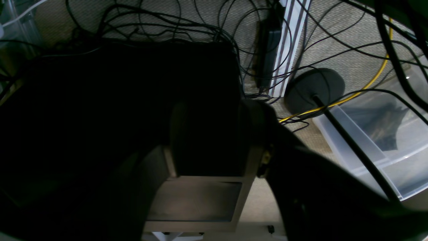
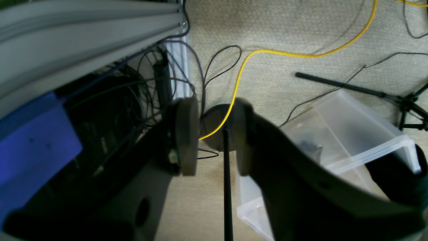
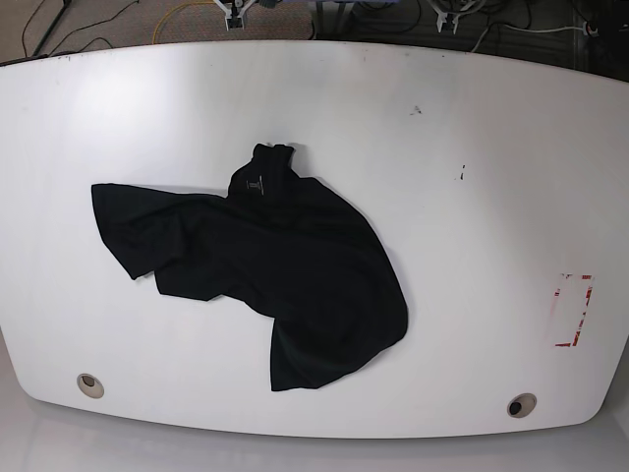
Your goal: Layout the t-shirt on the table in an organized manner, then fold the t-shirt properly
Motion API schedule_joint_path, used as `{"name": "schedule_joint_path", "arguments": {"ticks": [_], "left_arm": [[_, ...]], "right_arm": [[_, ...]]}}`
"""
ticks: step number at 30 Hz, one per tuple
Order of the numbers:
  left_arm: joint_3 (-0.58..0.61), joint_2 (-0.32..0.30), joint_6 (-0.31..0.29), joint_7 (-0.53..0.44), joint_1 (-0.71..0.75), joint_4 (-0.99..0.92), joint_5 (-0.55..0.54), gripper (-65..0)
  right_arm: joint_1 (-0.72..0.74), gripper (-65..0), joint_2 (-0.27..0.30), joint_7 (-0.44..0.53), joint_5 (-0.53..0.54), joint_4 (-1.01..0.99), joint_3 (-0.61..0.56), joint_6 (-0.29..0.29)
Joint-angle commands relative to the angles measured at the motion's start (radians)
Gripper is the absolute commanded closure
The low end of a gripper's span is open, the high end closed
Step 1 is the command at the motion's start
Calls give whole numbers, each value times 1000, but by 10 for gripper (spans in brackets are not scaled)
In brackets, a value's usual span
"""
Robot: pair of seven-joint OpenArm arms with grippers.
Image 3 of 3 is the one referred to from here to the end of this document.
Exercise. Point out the black t-shirt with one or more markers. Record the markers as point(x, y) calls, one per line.
point(285, 245)

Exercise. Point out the right table grommet hole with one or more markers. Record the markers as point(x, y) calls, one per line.
point(522, 405)

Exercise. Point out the table grommet hole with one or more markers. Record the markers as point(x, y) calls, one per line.
point(90, 386)
point(522, 405)

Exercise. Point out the left table grommet hole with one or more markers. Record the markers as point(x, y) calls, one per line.
point(90, 386)

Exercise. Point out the red tape marking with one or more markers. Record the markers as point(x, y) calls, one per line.
point(569, 307)

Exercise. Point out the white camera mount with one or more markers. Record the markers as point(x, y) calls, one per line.
point(235, 12)
point(448, 13)

